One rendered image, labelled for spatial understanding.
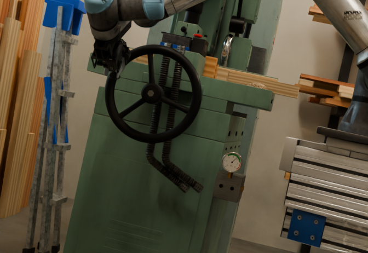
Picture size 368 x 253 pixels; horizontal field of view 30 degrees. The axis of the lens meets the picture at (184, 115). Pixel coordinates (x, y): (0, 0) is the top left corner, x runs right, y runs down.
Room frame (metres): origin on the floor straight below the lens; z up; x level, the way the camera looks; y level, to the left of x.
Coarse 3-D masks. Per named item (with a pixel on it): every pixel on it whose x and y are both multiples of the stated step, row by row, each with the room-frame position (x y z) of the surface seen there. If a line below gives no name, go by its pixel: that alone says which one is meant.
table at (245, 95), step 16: (96, 64) 2.22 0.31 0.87; (128, 64) 2.20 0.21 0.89; (144, 64) 2.20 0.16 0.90; (144, 80) 2.10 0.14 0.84; (208, 80) 2.16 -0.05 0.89; (224, 80) 2.15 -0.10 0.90; (208, 96) 2.16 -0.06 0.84; (224, 96) 2.15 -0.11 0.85; (240, 96) 2.14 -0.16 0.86; (256, 96) 2.13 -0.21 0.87; (272, 96) 2.20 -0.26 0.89
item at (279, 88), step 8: (232, 72) 2.30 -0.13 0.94; (232, 80) 2.30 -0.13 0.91; (240, 80) 2.30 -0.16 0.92; (248, 80) 2.29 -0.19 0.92; (256, 80) 2.29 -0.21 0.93; (264, 80) 2.28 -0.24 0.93; (272, 88) 2.28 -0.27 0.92; (280, 88) 2.27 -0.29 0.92; (288, 88) 2.27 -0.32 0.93; (296, 88) 2.27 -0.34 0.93; (288, 96) 2.28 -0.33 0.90; (296, 96) 2.26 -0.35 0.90
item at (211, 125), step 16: (128, 96) 2.20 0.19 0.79; (96, 112) 2.22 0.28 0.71; (144, 112) 2.19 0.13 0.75; (160, 112) 2.18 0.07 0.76; (176, 112) 2.17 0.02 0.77; (208, 112) 2.16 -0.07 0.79; (192, 128) 2.16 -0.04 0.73; (208, 128) 2.15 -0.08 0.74; (224, 128) 2.14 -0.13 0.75; (240, 128) 2.56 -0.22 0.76
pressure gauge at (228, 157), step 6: (228, 156) 2.08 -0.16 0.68; (234, 156) 2.07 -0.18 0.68; (240, 156) 2.08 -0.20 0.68; (222, 162) 2.08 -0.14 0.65; (228, 162) 2.08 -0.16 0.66; (234, 162) 2.07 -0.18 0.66; (240, 162) 2.07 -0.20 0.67; (228, 168) 2.08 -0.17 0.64; (234, 168) 2.07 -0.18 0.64; (228, 174) 2.10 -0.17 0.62
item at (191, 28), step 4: (180, 24) 2.30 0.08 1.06; (184, 24) 2.30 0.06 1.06; (188, 24) 2.29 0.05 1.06; (192, 24) 2.29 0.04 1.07; (176, 28) 2.30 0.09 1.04; (180, 28) 2.30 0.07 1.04; (188, 28) 2.29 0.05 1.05; (192, 28) 2.29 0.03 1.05; (196, 28) 2.29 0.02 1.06; (200, 28) 2.35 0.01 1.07; (176, 32) 2.30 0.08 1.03; (180, 32) 2.30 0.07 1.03; (188, 32) 2.29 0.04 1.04; (192, 32) 2.29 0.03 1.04; (196, 32) 2.29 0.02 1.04; (200, 32) 2.37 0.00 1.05; (188, 36) 2.29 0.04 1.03; (192, 36) 2.29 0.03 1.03
